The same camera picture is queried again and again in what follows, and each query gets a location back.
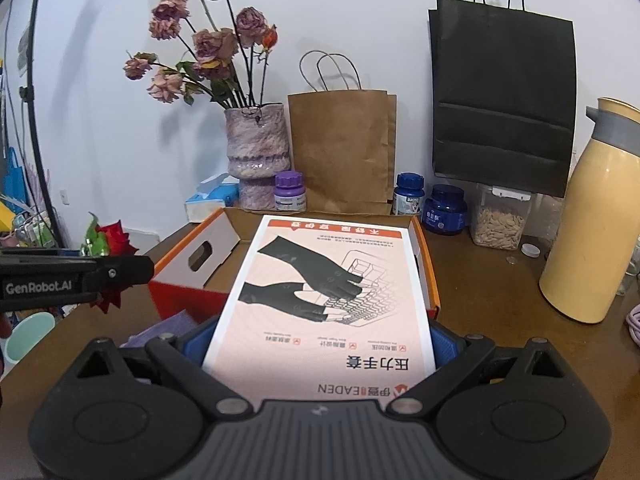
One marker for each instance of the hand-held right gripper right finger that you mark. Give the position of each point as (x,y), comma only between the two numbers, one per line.
(447,351)

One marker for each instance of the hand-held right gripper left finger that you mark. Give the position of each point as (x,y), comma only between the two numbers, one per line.
(199,346)

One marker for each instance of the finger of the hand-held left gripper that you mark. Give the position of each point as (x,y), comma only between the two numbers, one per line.
(125,270)

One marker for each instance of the orange cardboard box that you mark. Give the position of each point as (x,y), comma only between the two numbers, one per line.
(200,255)

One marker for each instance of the pink glove package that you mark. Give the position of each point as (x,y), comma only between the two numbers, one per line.
(325,280)

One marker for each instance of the teal cup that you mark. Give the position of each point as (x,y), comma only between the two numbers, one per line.
(27,340)

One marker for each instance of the red artificial rose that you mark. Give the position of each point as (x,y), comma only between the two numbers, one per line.
(117,240)

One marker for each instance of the purple cloth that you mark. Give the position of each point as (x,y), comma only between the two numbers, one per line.
(165,330)

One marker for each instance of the blue bag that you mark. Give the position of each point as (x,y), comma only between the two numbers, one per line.
(11,180)

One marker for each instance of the blue white tissue box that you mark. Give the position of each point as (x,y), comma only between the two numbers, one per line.
(205,200)

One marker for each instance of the white bottle cap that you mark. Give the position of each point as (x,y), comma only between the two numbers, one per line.
(530,250)

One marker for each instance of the clear container of seeds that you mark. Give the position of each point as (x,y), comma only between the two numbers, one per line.
(500,225)

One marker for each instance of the dark blue jar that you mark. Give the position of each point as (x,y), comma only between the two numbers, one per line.
(446,212)

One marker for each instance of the white bottle blue lid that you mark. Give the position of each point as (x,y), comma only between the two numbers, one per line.
(408,200)

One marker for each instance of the clear plastic bottle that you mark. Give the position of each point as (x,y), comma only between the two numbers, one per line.
(550,220)

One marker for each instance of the black lamp stand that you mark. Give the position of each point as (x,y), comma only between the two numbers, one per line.
(36,110)

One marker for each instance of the purple lid bottle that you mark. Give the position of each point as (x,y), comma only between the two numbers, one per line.
(290,192)

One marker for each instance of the pink knitted vase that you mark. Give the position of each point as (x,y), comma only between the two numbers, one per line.
(257,145)

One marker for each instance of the yellow thermos jug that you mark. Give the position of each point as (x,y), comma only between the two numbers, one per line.
(585,220)

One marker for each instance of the brown paper bag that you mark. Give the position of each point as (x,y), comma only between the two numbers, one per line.
(340,155)

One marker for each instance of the dried pink roses bouquet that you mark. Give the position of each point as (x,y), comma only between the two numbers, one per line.
(210,45)

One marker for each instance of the black paper bag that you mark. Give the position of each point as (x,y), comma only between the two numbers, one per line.
(500,85)

